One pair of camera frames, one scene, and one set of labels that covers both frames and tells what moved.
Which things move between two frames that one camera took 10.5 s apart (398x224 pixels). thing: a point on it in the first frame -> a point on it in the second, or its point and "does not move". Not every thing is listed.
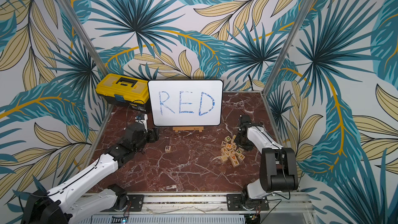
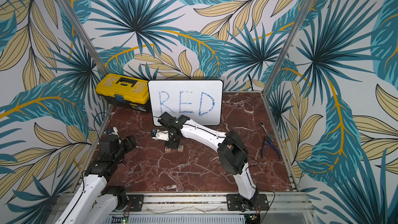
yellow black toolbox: (131, 91) does not move
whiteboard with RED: (188, 102) does not move
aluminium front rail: (281, 208) does not move
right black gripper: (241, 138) -> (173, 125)
